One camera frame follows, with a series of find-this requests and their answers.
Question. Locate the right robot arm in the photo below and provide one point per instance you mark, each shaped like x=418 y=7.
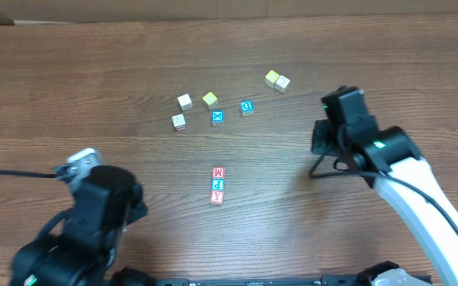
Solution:
x=393 y=165

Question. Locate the white block upper left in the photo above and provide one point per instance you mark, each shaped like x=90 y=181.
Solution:
x=185 y=102

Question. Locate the blue Q block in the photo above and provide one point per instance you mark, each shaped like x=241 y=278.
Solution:
x=247 y=108

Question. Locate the red M block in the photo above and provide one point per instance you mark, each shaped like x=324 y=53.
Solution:
x=218 y=172

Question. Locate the blue P block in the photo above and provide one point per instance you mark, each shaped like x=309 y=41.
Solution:
x=218 y=184

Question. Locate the white block far right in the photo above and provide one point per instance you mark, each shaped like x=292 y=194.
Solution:
x=282 y=84

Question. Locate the yellow block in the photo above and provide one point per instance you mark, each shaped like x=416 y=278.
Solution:
x=210 y=100
x=271 y=78

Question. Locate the white patterned block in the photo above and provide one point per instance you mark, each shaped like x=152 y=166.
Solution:
x=179 y=122

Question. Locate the red Y block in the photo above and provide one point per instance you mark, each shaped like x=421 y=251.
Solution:
x=217 y=197

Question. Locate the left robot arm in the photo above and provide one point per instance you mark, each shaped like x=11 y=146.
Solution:
x=78 y=246

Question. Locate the blue X block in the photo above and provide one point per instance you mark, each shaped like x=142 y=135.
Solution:
x=218 y=117

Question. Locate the yellow block centre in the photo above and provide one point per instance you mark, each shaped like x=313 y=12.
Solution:
x=210 y=100

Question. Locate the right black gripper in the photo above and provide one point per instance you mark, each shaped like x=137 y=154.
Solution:
x=319 y=139

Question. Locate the yellow block far right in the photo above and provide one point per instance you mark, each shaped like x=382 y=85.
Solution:
x=271 y=78

